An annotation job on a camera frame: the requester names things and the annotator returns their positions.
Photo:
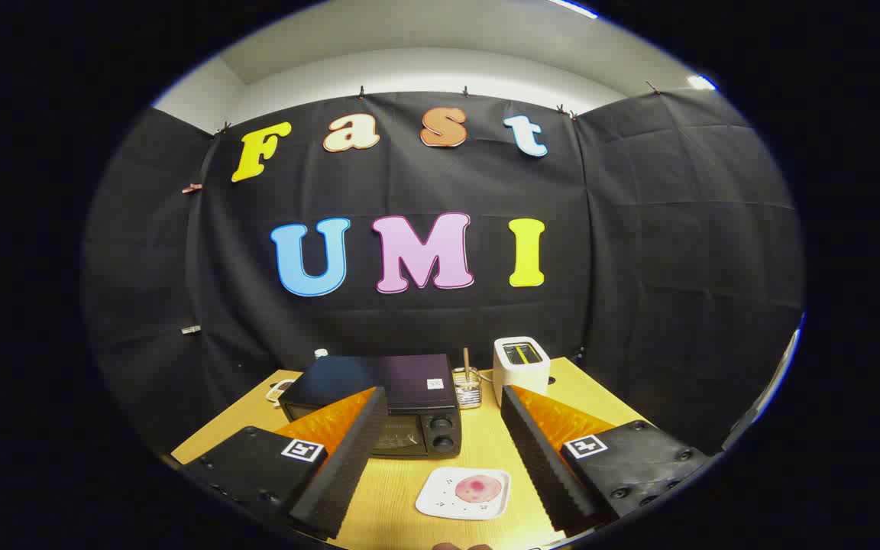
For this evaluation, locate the pink round ham slice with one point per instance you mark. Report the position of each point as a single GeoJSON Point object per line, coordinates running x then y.
{"type": "Point", "coordinates": [478, 489]}

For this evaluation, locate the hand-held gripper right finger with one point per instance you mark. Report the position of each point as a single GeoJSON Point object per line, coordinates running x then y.
{"type": "Point", "coordinates": [539, 451]}

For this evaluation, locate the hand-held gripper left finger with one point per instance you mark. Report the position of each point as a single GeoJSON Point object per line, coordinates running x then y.
{"type": "Point", "coordinates": [348, 458]}

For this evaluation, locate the wooden stick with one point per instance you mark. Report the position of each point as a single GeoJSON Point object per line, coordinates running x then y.
{"type": "Point", "coordinates": [467, 360]}

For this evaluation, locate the white square plate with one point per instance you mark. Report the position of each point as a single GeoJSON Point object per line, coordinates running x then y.
{"type": "Point", "coordinates": [436, 500]}

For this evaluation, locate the black toaster oven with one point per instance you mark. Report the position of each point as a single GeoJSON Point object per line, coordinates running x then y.
{"type": "Point", "coordinates": [409, 382]}

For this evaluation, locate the white bread toaster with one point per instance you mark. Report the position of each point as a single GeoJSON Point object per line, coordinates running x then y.
{"type": "Point", "coordinates": [520, 378]}

